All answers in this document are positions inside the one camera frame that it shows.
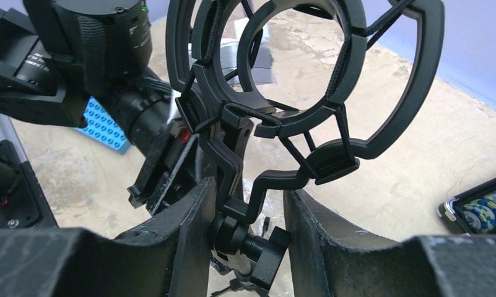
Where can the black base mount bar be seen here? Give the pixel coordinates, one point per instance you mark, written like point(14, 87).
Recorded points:
point(22, 200)

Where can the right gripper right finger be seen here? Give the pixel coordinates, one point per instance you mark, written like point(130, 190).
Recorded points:
point(330, 256)

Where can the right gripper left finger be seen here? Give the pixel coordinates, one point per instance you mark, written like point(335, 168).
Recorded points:
point(167, 255)

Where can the blue lego baseplate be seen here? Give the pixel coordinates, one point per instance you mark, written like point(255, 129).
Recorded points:
point(102, 128)

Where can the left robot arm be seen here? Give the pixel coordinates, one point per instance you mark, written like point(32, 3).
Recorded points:
point(55, 56)

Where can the black poker chip case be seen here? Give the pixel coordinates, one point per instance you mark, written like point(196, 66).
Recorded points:
point(472, 212)

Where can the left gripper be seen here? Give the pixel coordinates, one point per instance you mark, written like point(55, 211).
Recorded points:
point(174, 164)

